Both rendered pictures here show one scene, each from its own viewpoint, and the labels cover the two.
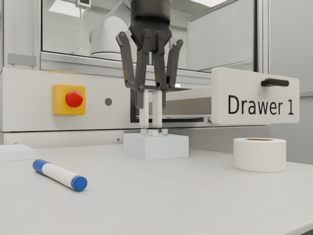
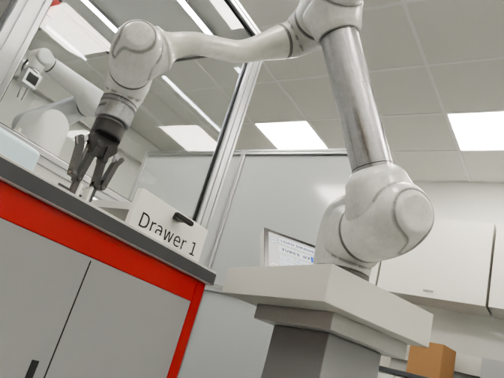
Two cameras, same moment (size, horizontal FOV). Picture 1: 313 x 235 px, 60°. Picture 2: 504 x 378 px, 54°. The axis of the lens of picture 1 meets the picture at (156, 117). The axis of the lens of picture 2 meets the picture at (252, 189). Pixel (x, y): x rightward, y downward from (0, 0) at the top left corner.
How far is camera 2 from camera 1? 0.72 m
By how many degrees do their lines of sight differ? 27
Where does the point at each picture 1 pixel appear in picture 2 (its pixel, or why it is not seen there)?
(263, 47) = (206, 208)
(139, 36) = (93, 142)
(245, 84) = (160, 211)
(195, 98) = (117, 208)
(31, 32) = not seen: outside the picture
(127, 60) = (77, 155)
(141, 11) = (102, 127)
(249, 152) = not seen: hidden behind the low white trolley
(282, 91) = (189, 232)
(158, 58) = (100, 163)
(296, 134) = (231, 346)
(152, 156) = not seen: hidden behind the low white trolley
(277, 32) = (247, 211)
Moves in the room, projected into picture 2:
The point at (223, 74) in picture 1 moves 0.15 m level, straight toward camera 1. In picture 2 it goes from (144, 195) to (143, 175)
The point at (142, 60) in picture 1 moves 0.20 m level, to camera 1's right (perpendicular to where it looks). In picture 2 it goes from (88, 160) to (167, 192)
